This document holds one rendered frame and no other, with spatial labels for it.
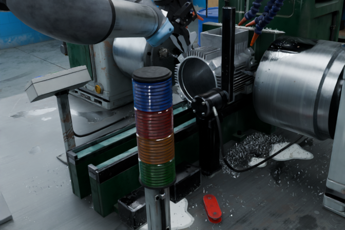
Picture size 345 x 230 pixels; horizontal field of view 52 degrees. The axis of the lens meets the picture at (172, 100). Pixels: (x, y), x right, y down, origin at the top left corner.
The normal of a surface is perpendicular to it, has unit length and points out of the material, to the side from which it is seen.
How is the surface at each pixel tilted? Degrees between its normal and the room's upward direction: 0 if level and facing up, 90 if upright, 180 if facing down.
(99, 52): 90
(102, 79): 90
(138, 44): 66
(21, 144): 0
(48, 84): 60
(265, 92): 84
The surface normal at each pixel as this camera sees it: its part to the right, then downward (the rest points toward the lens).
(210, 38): -0.70, 0.29
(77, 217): -0.04, -0.92
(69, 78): 0.59, -0.25
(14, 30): 0.68, 0.26
